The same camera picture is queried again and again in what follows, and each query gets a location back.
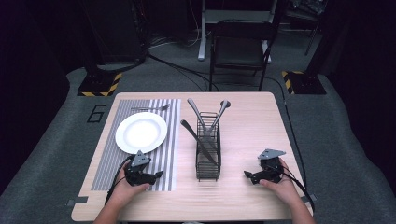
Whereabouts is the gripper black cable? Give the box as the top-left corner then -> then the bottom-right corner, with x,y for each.
278,166 -> 316,214
104,155 -> 134,205

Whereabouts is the person's right hand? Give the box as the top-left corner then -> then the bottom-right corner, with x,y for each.
259,158 -> 301,207

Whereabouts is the white desk frame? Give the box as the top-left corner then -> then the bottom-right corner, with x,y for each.
197,0 -> 279,64

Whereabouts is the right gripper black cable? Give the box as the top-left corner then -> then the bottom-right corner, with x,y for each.
278,166 -> 316,214

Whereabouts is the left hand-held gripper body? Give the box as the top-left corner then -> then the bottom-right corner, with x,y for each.
124,149 -> 157,188

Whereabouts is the person's left hand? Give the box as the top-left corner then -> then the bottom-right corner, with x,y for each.
109,161 -> 151,207

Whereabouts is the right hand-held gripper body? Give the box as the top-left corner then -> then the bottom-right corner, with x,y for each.
255,148 -> 287,185

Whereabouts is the grey striped placemat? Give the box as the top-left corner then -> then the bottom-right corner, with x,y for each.
91,98 -> 182,192

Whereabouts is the black base with hazard stripes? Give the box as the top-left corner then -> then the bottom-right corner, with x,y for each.
77,71 -> 123,98
281,70 -> 328,96

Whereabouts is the silver fork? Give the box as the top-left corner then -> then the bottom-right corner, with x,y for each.
130,104 -> 172,113

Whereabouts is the black folding chair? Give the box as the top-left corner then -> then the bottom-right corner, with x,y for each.
208,19 -> 276,93

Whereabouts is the silver table knife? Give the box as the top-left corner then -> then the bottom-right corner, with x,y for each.
179,119 -> 219,166

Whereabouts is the silver cutlery with slim handle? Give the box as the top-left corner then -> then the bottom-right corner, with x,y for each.
186,97 -> 209,135

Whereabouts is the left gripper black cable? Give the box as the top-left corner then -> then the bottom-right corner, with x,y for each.
104,155 -> 134,205

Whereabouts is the white round plate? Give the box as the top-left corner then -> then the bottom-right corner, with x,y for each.
115,111 -> 168,156

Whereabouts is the silver cutlery with round-ended handle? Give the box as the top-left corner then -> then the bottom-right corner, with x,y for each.
207,99 -> 233,135

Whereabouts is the black wire cutlery basket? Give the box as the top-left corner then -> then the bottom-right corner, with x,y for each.
195,111 -> 222,183

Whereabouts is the thin black floor cable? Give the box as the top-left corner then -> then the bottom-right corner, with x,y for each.
262,75 -> 308,189

